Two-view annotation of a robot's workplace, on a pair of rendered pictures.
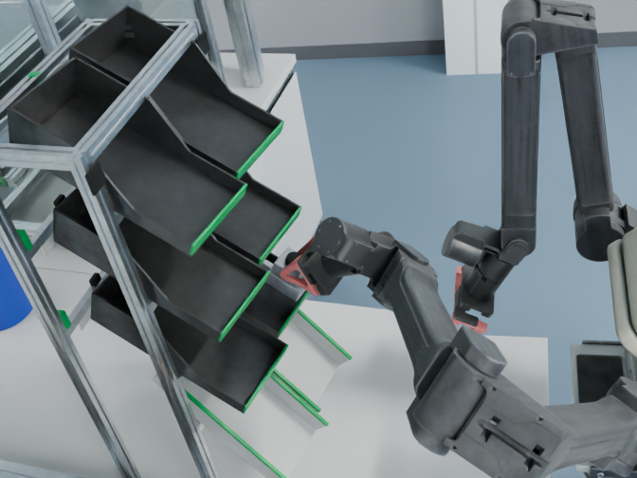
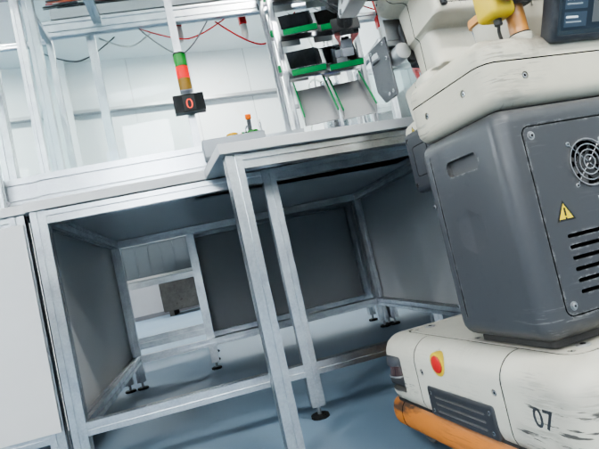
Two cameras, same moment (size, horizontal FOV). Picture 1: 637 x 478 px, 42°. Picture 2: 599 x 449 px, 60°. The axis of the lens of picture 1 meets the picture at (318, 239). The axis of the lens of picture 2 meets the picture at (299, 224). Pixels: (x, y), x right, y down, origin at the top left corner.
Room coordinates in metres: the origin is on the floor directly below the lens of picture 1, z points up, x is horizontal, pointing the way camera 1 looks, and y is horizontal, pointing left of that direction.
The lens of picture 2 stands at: (-0.41, -1.34, 0.52)
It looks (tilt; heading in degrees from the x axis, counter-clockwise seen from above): 4 degrees up; 54
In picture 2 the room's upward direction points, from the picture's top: 13 degrees counter-clockwise
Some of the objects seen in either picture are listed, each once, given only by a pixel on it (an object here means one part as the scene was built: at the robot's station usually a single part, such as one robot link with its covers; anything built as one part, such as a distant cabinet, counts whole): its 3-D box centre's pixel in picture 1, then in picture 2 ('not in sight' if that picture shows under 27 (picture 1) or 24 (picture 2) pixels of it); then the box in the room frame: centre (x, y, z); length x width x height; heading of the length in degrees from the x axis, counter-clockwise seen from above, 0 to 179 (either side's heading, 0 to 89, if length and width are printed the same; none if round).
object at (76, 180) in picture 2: not in sight; (179, 165); (0.33, 0.28, 0.91); 0.89 x 0.06 x 0.11; 155
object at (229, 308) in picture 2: not in sight; (365, 257); (1.88, 1.18, 0.43); 2.20 x 0.38 x 0.86; 155
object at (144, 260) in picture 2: not in sight; (151, 260); (0.93, 2.43, 0.73); 0.62 x 0.42 x 0.23; 155
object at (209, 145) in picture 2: not in sight; (234, 145); (0.47, 0.15, 0.93); 0.21 x 0.07 x 0.06; 155
